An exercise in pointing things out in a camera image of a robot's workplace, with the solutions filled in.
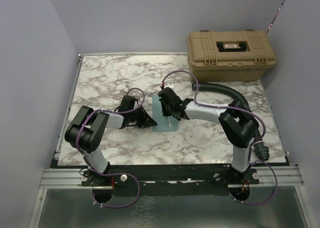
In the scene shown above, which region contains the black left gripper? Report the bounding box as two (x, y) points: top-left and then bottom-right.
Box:
(128, 105), (157, 129)

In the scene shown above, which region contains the light blue paper envelope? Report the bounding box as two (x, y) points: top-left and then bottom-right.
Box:
(152, 95), (179, 132)

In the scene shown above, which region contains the beige paper letter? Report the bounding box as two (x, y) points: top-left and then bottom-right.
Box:
(168, 117), (172, 127)

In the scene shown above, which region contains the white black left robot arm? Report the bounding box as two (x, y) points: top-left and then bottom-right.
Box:
(64, 95), (158, 186)

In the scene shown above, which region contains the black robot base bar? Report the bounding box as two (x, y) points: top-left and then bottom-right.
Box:
(49, 150), (261, 196)

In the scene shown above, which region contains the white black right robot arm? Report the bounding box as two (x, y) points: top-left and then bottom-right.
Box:
(158, 87), (259, 184)

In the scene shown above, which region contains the tan plastic tool case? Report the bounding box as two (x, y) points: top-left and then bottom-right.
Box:
(187, 30), (277, 83)

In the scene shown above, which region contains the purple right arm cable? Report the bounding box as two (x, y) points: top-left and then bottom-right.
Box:
(161, 70), (279, 206)

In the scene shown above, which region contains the black corrugated hose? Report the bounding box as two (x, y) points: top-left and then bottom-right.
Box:
(190, 81), (270, 162)

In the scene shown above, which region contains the aluminium rail frame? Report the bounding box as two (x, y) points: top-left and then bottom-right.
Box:
(30, 52), (309, 228)

